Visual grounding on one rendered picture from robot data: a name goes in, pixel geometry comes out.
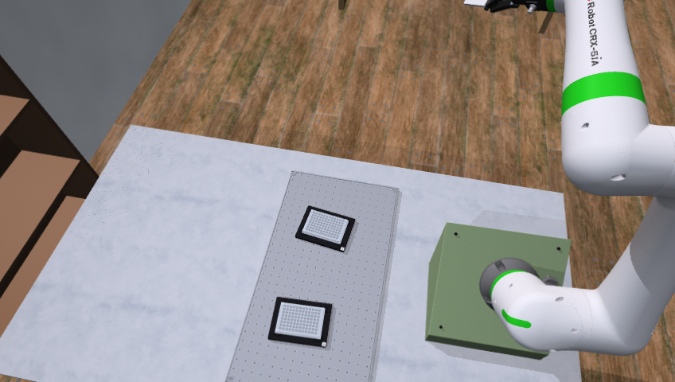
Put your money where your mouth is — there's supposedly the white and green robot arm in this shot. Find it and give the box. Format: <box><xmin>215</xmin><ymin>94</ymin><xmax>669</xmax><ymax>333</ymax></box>
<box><xmin>479</xmin><ymin>0</ymin><xmax>675</xmax><ymax>356</ymax></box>

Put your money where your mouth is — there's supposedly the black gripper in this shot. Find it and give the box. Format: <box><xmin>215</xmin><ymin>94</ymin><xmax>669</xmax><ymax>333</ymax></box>
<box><xmin>463</xmin><ymin>0</ymin><xmax>525</xmax><ymax>13</ymax></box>

